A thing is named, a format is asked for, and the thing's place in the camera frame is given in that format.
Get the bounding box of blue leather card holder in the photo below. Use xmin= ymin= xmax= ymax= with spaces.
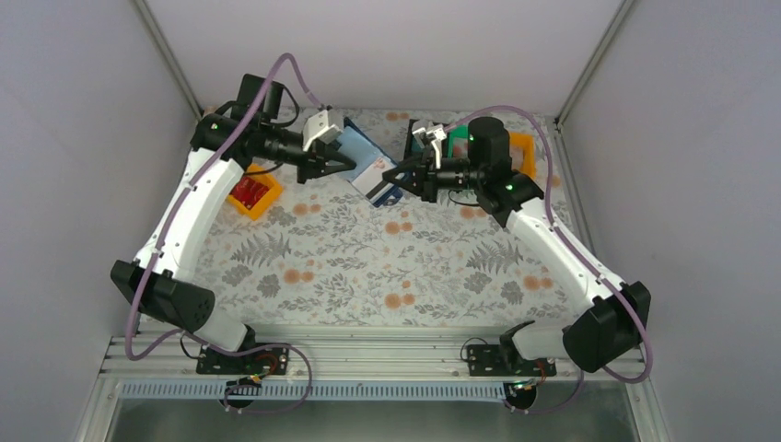
xmin=336 ymin=117 xmax=403 ymax=207

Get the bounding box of white card black stripe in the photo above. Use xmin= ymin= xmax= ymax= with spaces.
xmin=351 ymin=157 xmax=394 ymax=204

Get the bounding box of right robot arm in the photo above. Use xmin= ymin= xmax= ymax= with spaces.
xmin=383 ymin=116 xmax=651 ymax=373

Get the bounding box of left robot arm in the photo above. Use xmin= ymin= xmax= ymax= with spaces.
xmin=111 ymin=75 xmax=356 ymax=359

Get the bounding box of white red card stack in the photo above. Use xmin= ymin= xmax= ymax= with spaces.
xmin=451 ymin=138 xmax=468 ymax=157

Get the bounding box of teal card stack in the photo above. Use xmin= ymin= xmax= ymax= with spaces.
xmin=410 ymin=137 xmax=424 ymax=156

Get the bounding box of black bin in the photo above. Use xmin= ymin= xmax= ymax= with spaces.
xmin=403 ymin=119 xmax=425 ymax=160

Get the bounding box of floral table mat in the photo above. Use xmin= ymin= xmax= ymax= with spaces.
xmin=140 ymin=108 xmax=602 ymax=329

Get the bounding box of green bin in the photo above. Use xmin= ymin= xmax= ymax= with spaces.
xmin=448 ymin=125 xmax=470 ymax=157

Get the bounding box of orange bin right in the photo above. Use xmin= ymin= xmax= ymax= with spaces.
xmin=509 ymin=132 xmax=537 ymax=180

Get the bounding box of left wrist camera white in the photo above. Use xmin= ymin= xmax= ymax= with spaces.
xmin=301 ymin=109 xmax=344 ymax=152

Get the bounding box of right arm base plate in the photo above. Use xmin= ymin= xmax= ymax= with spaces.
xmin=464 ymin=343 xmax=557 ymax=378

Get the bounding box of aluminium mounting rail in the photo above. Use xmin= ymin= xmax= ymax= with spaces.
xmin=99 ymin=322 xmax=644 ymax=381

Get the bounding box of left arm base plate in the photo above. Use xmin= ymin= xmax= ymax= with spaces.
xmin=195 ymin=348 xmax=289 ymax=377

